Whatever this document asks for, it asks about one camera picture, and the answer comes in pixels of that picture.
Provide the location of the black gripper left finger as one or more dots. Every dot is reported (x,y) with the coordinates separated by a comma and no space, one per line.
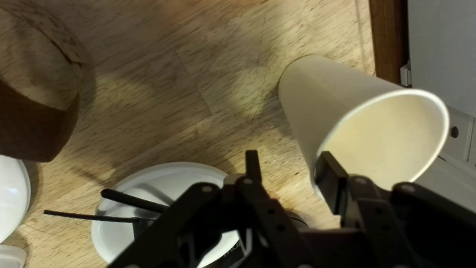
(254,174)

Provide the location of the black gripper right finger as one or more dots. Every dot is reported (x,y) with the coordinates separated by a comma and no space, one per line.
(331,180)

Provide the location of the white paper cup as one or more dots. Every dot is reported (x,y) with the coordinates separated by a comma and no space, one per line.
(373,128)

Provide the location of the black measuring spoon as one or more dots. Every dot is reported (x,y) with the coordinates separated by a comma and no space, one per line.
(96,218)
(133,202)

